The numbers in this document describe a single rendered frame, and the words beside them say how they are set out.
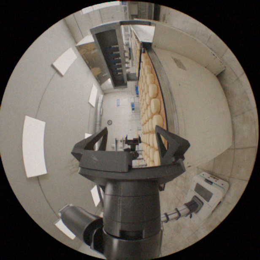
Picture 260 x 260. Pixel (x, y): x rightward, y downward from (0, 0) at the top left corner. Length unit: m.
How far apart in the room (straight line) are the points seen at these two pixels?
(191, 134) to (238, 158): 0.83
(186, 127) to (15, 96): 2.33
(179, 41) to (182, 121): 0.53
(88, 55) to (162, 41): 0.51
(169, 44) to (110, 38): 0.38
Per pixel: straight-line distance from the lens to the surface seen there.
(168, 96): 0.30
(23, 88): 2.21
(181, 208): 1.02
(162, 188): 0.27
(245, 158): 1.03
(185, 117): 0.29
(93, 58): 0.71
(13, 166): 2.08
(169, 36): 0.60
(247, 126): 0.99
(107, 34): 0.64
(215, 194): 0.95
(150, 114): 0.29
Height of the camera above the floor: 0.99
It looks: 2 degrees up
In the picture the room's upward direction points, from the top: 92 degrees counter-clockwise
